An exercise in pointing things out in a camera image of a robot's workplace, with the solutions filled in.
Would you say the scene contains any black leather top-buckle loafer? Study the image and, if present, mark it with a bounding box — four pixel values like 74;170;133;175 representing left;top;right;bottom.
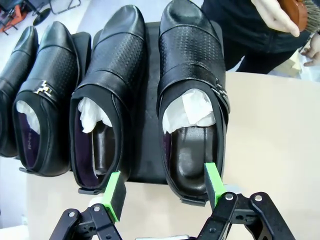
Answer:
11;21;81;177
0;25;40;158

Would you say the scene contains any black leather side-buckle shoe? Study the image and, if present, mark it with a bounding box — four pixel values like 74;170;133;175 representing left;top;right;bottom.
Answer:
68;4;148;195
156;0;232;207

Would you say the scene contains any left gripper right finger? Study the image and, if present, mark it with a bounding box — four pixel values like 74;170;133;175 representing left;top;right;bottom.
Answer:
197;162;297;240

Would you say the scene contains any person's right hand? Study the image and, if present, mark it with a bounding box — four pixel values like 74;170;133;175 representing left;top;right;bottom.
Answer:
250;0;301;38

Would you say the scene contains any person in black hoodie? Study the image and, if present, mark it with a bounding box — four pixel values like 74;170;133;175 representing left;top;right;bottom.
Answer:
201;0;320;74

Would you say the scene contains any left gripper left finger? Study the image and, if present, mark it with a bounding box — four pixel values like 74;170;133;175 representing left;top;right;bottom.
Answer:
48;171;127;240

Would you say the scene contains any white paper stuffing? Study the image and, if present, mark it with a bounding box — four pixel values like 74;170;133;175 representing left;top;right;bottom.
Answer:
77;96;114;134
162;87;217;135
16;99;42;136

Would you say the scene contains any black chair base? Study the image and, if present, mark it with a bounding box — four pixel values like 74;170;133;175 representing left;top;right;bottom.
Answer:
31;0;81;26

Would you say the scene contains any brown wooden shoe brush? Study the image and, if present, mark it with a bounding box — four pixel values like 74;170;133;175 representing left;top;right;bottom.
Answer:
278;0;320;33

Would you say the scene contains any orange metal frame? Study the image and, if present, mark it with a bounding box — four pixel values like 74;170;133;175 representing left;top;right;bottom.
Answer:
0;0;29;34

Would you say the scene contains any black shoe stand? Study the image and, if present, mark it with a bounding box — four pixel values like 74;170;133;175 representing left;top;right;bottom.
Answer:
92;21;227;186

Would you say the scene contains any person's left hand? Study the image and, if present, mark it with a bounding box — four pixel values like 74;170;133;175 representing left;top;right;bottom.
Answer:
300;34;320;68

